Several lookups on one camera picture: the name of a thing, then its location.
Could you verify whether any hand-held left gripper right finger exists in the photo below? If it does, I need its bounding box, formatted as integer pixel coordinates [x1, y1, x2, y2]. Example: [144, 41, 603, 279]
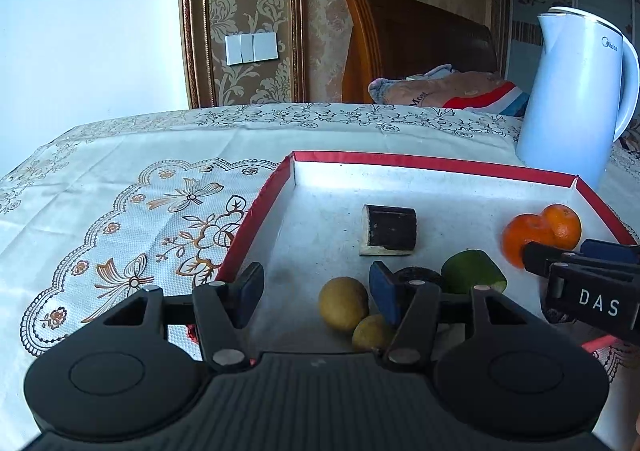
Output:
[368, 261, 557, 367]

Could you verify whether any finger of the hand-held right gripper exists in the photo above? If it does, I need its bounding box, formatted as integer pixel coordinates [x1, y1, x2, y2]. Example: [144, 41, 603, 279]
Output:
[579, 238, 640, 262]
[521, 241, 640, 278]

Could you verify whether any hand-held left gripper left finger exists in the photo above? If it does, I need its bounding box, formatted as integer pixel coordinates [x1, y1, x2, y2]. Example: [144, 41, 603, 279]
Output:
[74, 261, 266, 374]

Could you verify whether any small mandarin orange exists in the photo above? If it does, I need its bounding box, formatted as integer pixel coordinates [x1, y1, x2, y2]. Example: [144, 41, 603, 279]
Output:
[542, 203, 583, 252]
[502, 213, 556, 271]

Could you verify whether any yellow-brown round fruit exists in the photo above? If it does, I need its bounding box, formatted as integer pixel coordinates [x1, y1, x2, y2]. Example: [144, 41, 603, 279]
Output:
[351, 314, 397, 353]
[319, 277, 370, 333]

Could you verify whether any green cucumber piece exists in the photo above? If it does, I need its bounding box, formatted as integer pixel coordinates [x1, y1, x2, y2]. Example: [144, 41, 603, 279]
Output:
[441, 249, 507, 294]

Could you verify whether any red shallow cardboard box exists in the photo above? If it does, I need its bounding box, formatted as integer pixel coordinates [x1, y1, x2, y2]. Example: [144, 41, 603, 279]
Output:
[185, 151, 638, 367]

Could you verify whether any white electric kettle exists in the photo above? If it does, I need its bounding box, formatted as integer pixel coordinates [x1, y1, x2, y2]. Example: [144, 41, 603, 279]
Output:
[515, 7, 640, 192]

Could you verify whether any beige pillow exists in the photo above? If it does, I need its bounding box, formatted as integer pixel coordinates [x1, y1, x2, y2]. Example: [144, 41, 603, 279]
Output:
[368, 64, 531, 118]

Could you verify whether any white floral tablecloth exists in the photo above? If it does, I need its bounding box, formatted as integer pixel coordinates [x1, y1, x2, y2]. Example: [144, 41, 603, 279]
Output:
[0, 102, 640, 451]

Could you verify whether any wooden bed headboard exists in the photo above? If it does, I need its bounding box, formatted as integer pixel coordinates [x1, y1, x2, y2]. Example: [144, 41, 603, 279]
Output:
[340, 0, 499, 104]

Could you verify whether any white wall light switch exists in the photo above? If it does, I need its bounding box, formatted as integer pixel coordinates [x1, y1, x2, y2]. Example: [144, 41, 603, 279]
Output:
[225, 32, 279, 66]

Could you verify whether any wooden wall frame moulding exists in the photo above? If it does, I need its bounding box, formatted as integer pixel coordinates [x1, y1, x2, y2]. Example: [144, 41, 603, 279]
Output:
[177, 0, 307, 109]

